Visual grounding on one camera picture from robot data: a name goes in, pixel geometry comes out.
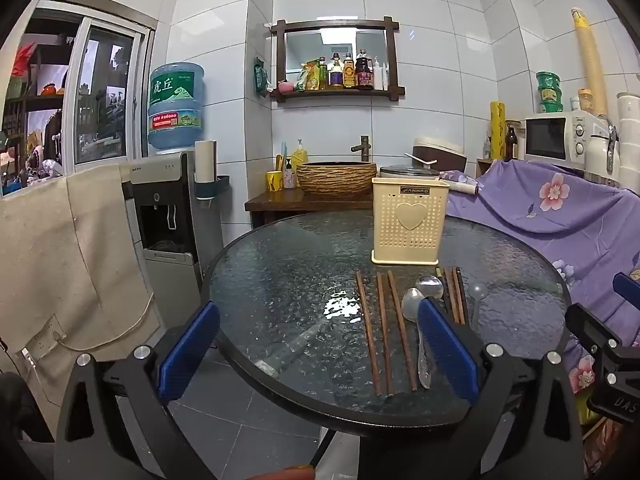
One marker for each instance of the brown glass bottle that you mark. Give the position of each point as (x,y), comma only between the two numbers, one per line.
(511,145)

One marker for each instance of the sliding window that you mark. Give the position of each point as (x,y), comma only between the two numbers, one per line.
(107,90)

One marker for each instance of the pink bowl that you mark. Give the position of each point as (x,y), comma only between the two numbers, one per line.
(286,86)

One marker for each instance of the white microwave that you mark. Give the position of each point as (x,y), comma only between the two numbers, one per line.
(580,140)

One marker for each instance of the dark soy sauce bottle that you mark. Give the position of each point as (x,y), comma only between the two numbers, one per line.
(364,71)

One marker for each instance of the woven pattern wash basin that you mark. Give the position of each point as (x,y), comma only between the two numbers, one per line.
(335,180)

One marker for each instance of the small clear bottle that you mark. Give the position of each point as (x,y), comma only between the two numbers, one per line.
(487,149)

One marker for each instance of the tall yellow white roll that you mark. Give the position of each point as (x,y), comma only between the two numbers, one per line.
(592,60)

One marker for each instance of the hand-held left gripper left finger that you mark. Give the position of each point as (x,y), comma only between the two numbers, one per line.
(190,350)

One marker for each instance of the white paper cup stack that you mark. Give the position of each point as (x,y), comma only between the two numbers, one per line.
(205,160)

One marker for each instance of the white plastic bottle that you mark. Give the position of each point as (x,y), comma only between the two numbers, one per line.
(378,76)
(386,79)

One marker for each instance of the blue water jug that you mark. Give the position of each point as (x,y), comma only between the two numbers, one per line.
(175,110)

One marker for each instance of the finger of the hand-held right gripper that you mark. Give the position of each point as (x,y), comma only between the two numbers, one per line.
(592,330)
(627,287)

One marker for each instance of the wooden crate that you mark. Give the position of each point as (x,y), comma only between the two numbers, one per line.
(484,166)

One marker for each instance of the orange label sauce bottle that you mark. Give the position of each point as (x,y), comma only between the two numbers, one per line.
(348,71)

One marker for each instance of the brown white rice cooker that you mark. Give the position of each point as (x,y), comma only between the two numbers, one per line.
(445,155)

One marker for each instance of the yellow lidded jar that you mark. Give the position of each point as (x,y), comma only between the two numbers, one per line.
(585,101)

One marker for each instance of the dark teal cup holder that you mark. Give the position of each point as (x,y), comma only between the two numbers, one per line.
(217,187)

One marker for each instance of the purple floral cloth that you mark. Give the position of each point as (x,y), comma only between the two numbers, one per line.
(550,240)

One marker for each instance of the white electric kettle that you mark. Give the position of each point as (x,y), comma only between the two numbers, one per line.
(597,160)

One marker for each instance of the yellow cup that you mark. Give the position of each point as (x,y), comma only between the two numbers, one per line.
(274,181)

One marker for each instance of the metal spoon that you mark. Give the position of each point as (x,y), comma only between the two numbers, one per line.
(431,285)
(412,305)

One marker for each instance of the yellow soap bottle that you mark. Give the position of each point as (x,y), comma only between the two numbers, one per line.
(299,157)

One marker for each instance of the clear plastic spoon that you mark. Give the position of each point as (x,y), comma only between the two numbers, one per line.
(477,290)

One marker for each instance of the bronze faucet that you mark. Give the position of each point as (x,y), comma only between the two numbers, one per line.
(365,147)

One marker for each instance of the green packet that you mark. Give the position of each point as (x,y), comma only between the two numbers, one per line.
(261,77)

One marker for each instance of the beige plastic utensil holder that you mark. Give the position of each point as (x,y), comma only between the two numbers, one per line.
(395,230)

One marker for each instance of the white pot with lid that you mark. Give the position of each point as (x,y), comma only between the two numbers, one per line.
(405,171)

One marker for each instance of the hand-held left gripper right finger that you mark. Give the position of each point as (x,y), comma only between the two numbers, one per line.
(447,347)

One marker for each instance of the dark wooden cabinet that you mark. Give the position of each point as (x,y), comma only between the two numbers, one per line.
(280,205)

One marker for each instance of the purple label oil bottle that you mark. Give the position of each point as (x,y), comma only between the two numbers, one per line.
(336,72)

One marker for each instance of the green glass bottle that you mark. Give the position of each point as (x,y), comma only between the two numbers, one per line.
(323,74)

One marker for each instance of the grey water dispenser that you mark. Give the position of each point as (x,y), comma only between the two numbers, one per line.
(170,170)

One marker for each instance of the yellow seasoning packet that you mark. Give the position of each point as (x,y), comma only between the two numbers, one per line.
(312,75)

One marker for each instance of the beige cloth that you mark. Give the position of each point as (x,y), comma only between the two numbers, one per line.
(60,240)

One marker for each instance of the wooden framed mirror shelf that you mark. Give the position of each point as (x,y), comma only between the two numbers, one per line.
(340,93)

